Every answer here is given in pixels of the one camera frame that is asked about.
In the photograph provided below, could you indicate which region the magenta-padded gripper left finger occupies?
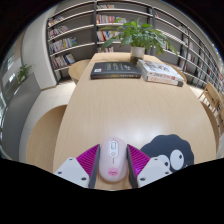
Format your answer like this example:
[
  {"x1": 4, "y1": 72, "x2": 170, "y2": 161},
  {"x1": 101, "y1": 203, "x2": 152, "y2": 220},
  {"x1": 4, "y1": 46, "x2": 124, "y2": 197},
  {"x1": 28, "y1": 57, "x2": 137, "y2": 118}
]
[{"x1": 54, "y1": 143, "x2": 101, "y2": 190}]

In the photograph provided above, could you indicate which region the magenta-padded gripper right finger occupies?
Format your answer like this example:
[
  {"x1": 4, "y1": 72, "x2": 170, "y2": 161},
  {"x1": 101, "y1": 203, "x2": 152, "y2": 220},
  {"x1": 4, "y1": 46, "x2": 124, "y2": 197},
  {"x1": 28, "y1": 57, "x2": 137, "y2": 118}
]
[{"x1": 125, "y1": 143, "x2": 173, "y2": 189}]

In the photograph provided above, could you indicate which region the pink computer mouse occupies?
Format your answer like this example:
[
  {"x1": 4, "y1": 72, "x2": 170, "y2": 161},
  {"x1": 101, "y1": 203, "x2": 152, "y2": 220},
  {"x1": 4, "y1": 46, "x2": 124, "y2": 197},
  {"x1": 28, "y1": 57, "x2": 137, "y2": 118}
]
[{"x1": 98, "y1": 136, "x2": 129, "y2": 183}]

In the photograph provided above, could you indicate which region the black cartoon-eyed mouse pad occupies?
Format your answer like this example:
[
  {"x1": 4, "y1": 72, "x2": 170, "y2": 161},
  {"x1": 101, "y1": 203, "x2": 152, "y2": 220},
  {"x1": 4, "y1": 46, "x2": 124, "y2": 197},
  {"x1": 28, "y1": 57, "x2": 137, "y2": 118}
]
[{"x1": 139, "y1": 134, "x2": 195, "y2": 173}]

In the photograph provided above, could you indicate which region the white book red lettering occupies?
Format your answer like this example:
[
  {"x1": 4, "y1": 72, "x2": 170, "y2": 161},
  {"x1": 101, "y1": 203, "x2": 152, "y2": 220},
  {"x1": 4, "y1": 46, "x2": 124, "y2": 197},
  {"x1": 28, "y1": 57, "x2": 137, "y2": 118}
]
[{"x1": 141, "y1": 73, "x2": 184, "y2": 88}]

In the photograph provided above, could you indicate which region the group of wooden chairs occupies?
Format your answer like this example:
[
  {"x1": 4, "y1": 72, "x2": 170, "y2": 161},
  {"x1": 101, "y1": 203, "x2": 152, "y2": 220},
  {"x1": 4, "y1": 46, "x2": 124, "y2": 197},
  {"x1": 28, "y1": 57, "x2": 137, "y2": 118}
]
[{"x1": 198, "y1": 81, "x2": 224, "y2": 134}]

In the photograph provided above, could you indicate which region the white illustrated-cover book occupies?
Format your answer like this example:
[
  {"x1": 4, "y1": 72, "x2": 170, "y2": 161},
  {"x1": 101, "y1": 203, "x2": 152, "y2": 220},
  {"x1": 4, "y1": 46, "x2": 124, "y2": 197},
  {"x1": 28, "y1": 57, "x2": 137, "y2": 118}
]
[{"x1": 136, "y1": 59, "x2": 185, "y2": 83}]

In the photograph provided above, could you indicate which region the black hardcover book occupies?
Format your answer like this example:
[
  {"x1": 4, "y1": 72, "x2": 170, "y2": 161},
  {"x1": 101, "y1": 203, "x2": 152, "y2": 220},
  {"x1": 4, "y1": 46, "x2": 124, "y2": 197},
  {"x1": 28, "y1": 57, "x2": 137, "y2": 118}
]
[{"x1": 90, "y1": 61, "x2": 142, "y2": 80}]

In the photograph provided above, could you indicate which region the small green background plant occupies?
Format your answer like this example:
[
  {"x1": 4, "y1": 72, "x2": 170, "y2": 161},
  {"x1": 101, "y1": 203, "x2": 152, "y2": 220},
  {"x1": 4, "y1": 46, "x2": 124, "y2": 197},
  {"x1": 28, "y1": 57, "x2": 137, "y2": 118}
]
[{"x1": 16, "y1": 63, "x2": 34, "y2": 84}]

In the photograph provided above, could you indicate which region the green potted plant white pot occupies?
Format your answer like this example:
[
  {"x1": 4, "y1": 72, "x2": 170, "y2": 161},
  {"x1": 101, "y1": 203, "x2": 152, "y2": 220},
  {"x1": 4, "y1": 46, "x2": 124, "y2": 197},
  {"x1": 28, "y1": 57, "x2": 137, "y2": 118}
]
[{"x1": 98, "y1": 18, "x2": 178, "y2": 64}]

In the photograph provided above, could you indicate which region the grey shelf unit with books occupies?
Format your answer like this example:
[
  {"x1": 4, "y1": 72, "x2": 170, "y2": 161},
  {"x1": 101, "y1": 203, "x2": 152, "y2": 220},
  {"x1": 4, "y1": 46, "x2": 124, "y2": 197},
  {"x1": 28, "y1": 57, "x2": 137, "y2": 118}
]
[{"x1": 45, "y1": 0, "x2": 224, "y2": 98}]

